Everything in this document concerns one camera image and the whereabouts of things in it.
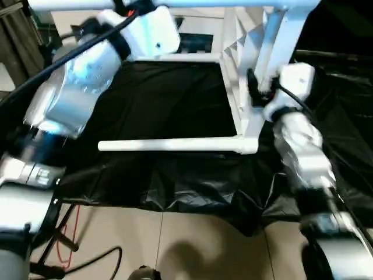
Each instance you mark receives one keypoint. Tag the white plastic table top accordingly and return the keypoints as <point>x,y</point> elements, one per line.
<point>233,70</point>

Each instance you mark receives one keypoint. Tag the white plastic table leg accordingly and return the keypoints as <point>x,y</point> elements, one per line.
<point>233,3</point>
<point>186,57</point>
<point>175,145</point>

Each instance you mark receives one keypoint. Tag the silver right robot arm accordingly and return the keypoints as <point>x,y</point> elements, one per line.
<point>303,151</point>

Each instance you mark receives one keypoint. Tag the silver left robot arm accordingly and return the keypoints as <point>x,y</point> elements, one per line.
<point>70,87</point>

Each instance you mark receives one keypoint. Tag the black plastic mat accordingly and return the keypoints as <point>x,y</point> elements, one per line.
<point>169,99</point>

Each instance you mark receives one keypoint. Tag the grey metal stand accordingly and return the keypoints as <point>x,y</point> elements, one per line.
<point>17,29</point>

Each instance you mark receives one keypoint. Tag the black bench with silver rail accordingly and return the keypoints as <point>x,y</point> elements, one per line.
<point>338,57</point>

